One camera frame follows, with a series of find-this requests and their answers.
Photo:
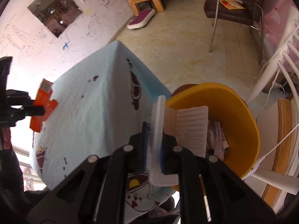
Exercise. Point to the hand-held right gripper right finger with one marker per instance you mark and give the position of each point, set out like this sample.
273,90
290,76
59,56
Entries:
161,162

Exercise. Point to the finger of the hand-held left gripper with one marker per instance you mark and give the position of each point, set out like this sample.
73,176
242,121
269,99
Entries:
18,96
28,112

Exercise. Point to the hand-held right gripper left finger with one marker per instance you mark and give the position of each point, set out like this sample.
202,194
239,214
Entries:
144,144

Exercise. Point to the orange cardboard box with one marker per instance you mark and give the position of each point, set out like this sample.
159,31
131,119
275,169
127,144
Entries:
43,95

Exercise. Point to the white ridged plastic tray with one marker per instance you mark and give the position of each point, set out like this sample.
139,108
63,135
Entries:
191,128

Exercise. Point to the yellow plastic bin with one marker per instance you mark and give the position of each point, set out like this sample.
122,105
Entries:
238,112

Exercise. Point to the person's left hand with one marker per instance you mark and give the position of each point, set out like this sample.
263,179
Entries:
6,138

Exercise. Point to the clear plastic wrapper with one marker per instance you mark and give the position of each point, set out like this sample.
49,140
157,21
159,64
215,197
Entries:
217,140

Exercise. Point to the light blue printed tablecloth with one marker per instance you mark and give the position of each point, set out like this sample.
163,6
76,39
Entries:
93,102

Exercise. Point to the wooden board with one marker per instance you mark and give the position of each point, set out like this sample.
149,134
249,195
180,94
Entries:
283,144

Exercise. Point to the white purple vibration plate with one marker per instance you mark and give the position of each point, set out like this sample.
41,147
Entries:
141,19

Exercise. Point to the white slatted chair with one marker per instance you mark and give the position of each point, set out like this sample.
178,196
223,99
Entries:
280,58

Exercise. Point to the brown leather armchair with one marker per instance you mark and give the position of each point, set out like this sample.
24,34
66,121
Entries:
233,14

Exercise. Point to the yellow book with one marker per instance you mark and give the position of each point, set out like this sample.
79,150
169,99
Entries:
231,4

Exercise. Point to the pink curtain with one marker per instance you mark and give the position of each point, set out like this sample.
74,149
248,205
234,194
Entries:
280,23

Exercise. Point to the wall mirror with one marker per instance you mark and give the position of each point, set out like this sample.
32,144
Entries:
56,9

